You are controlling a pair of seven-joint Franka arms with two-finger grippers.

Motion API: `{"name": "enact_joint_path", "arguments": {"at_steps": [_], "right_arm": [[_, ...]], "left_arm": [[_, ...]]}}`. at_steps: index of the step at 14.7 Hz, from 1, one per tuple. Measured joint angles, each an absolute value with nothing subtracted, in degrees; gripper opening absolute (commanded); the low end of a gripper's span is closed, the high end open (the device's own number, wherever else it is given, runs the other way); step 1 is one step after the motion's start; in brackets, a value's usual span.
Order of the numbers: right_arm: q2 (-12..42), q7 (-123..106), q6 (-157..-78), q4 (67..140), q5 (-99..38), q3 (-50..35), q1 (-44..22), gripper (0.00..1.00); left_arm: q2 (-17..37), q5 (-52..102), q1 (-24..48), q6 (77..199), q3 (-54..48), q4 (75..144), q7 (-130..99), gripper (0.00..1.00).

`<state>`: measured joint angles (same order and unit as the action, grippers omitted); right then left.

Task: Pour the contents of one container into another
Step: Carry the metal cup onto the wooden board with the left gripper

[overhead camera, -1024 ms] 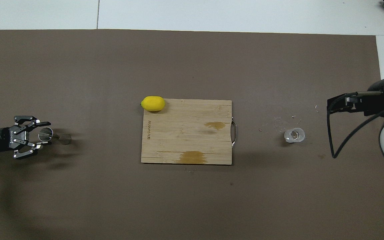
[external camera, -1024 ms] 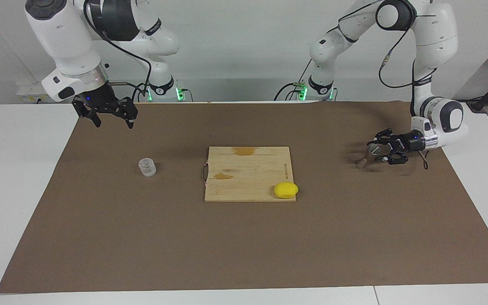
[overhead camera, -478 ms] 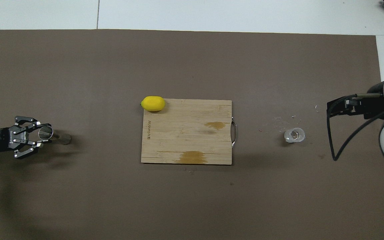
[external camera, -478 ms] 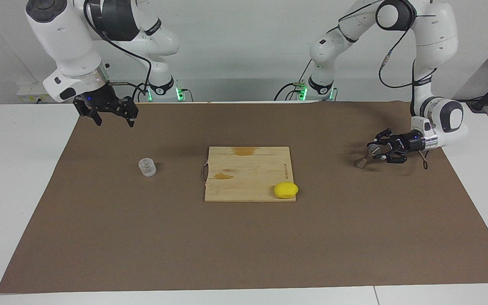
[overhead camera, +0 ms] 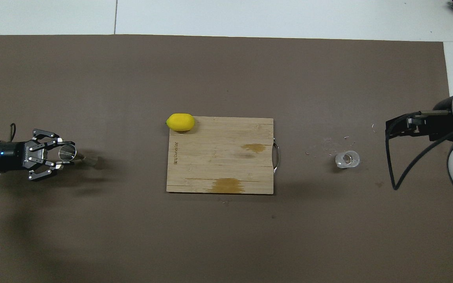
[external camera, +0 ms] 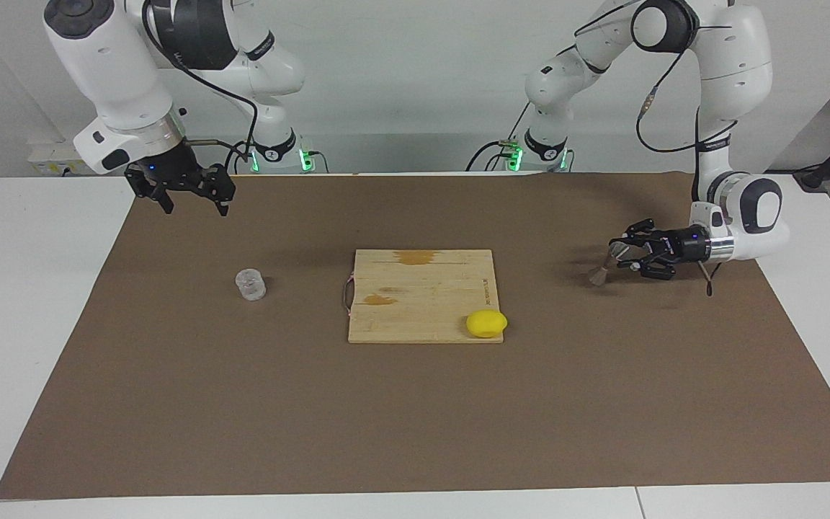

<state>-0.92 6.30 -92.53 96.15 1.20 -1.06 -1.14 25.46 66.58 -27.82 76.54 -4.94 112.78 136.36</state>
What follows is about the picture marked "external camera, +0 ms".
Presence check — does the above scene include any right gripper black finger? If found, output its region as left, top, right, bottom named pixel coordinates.
left=199, top=164, right=236, bottom=217
left=133, top=180, right=174, bottom=215

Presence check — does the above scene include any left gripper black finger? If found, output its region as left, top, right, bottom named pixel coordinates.
left=610, top=218, right=664, bottom=251
left=618, top=256, right=677, bottom=280

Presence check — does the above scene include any steel double jigger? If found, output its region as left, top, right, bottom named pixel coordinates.
left=588, top=241, right=632, bottom=288

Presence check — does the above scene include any yellow lemon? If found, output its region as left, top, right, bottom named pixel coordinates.
left=466, top=309, right=509, bottom=339

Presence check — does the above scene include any brown paper table mat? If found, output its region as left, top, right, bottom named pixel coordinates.
left=0, top=172, right=830, bottom=500

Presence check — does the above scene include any black base power cable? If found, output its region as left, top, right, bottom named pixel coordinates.
left=223, top=138, right=254, bottom=175
left=465, top=101, right=532, bottom=174

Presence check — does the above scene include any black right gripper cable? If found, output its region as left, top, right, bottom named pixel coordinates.
left=143, top=0, right=259, bottom=175

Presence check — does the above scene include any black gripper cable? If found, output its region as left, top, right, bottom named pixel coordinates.
left=143, top=0, right=259, bottom=175
left=635, top=29, right=740, bottom=298

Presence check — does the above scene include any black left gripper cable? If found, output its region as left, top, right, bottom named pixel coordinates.
left=635, top=29, right=740, bottom=298

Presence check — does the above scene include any white wall socket box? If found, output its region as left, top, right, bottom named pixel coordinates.
left=29, top=141, right=92, bottom=178

